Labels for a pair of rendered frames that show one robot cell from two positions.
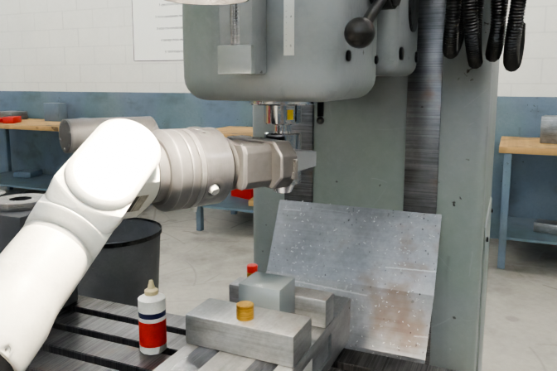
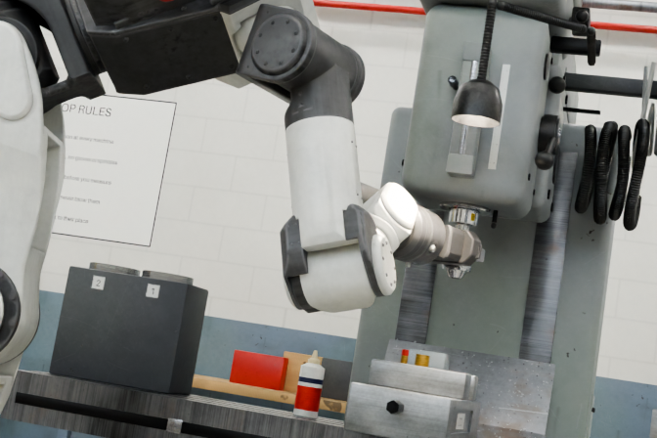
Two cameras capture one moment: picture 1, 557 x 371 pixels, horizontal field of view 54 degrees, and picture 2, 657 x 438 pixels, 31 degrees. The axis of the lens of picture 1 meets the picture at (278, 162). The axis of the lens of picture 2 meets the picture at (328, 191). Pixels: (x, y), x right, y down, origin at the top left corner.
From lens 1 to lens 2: 1.29 m
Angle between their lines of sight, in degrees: 19
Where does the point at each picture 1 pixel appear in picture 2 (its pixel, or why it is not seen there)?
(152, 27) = not seen: hidden behind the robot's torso
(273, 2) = (485, 133)
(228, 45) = (457, 153)
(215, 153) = (437, 224)
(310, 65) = (505, 177)
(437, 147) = (556, 298)
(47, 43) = not seen: outside the picture
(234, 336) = (416, 375)
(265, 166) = (459, 245)
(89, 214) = (395, 227)
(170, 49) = not seen: hidden behind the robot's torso
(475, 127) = (592, 283)
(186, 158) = (424, 220)
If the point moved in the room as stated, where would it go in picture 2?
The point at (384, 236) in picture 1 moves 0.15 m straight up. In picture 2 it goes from (499, 379) to (509, 300)
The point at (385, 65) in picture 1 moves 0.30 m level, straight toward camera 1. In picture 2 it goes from (538, 199) to (570, 168)
